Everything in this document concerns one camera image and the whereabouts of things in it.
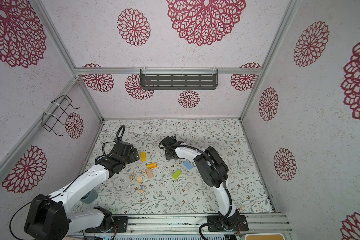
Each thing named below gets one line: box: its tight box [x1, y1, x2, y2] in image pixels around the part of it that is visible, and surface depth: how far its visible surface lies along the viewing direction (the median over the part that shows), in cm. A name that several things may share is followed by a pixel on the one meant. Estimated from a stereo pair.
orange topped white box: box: [245, 233, 286, 240], surface depth 67 cm
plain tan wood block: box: [145, 168, 153, 178], surface depth 92 cm
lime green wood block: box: [172, 169, 182, 180], surface depth 93 cm
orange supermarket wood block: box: [147, 162, 157, 169], surface depth 96 cm
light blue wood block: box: [183, 160, 193, 170], surface depth 97 cm
